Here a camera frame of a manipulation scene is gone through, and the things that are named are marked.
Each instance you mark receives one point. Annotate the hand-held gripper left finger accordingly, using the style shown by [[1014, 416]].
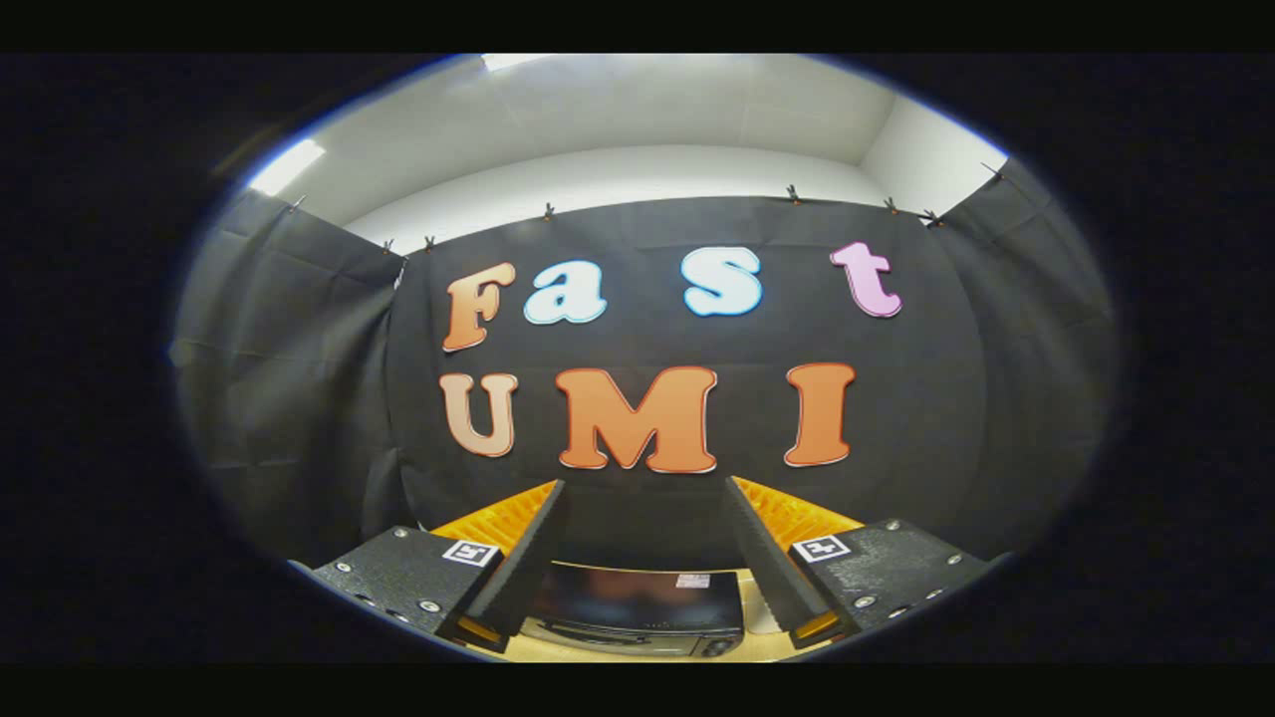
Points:
[[523, 568]]

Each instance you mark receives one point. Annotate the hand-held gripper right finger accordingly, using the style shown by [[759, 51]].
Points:
[[767, 558]]

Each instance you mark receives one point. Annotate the black toaster oven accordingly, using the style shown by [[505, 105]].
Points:
[[637, 602]]

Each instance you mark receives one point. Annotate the white slot toaster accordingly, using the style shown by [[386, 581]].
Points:
[[765, 612]]

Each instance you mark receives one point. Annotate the row of small cloth clips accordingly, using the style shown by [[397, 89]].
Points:
[[793, 193]]

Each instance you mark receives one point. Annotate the short ceiling light panel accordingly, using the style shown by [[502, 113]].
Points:
[[287, 167]]

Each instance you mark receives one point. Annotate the long ceiling light panel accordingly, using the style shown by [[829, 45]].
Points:
[[513, 61]]

